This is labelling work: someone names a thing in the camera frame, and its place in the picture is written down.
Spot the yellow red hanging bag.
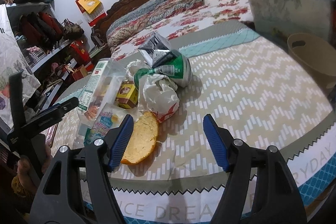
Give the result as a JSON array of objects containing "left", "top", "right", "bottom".
[{"left": 75, "top": 0, "right": 107, "bottom": 27}]

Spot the white paper bag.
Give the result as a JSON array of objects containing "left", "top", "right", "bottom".
[{"left": 126, "top": 60, "right": 180, "bottom": 123}]

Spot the folded patchwork blanket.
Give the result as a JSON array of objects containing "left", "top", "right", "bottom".
[{"left": 106, "top": 0, "right": 204, "bottom": 52}]

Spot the metal storage shelf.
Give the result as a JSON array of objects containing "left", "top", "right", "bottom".
[{"left": 9, "top": 10, "right": 98, "bottom": 107}]

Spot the silver black foil packet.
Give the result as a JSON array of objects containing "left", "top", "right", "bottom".
[{"left": 138, "top": 32, "right": 179, "bottom": 68}]

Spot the crushed green beer can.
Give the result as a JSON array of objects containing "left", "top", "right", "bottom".
[{"left": 133, "top": 50, "right": 192, "bottom": 88}]

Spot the floral bed sheet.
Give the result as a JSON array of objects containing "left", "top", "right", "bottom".
[{"left": 112, "top": 0, "right": 253, "bottom": 60}]

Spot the person's left hand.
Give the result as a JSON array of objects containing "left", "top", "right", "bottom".
[{"left": 17, "top": 145, "right": 52, "bottom": 195}]

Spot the clear plastic snack wrapper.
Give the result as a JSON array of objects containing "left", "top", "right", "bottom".
[{"left": 73, "top": 58, "right": 126, "bottom": 148}]

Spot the orange bread slice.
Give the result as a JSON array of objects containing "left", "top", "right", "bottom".
[{"left": 121, "top": 112, "right": 159, "bottom": 165}]

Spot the yellow cigarette box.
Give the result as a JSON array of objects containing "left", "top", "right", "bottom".
[{"left": 115, "top": 81, "right": 138, "bottom": 109}]

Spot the beige plastic trash bin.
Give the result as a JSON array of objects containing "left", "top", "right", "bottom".
[{"left": 287, "top": 33, "right": 335, "bottom": 95}]

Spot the dark wooden headboard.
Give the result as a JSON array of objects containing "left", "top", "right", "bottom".
[{"left": 91, "top": 0, "right": 150, "bottom": 46}]

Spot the clear storage box blue lid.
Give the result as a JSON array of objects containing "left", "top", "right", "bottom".
[{"left": 248, "top": 0, "right": 335, "bottom": 41}]

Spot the white quilted cloth cover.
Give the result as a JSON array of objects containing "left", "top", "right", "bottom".
[{"left": 0, "top": 5, "right": 41, "bottom": 127}]

